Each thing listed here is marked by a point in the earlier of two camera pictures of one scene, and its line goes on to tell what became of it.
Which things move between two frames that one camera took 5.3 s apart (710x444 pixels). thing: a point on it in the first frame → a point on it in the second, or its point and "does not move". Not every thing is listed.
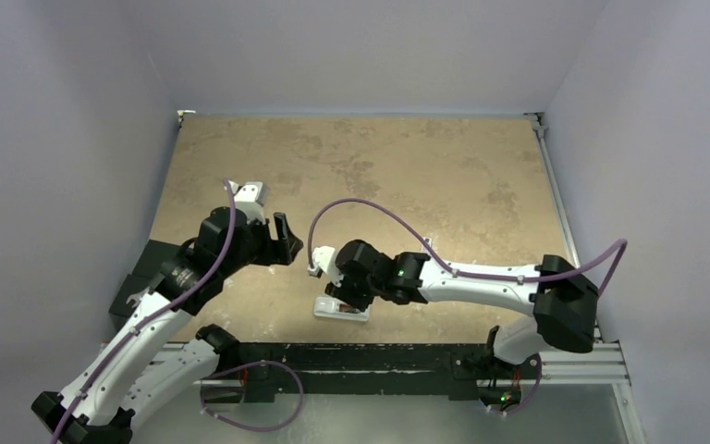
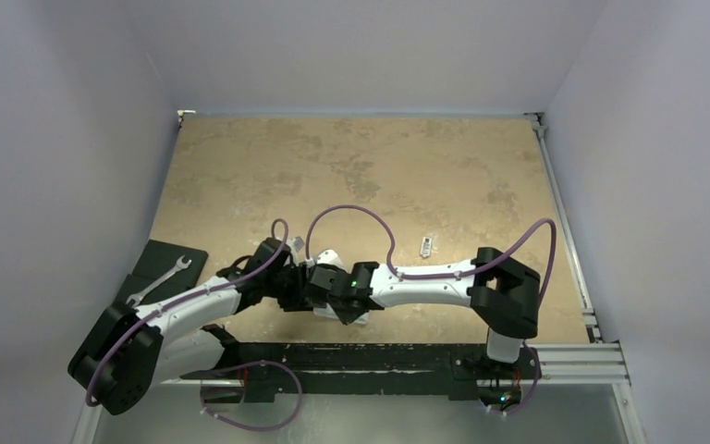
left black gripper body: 258,247 → 287,285
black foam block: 154,254 does not move
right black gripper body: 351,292 → 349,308
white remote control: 327,306 does not move
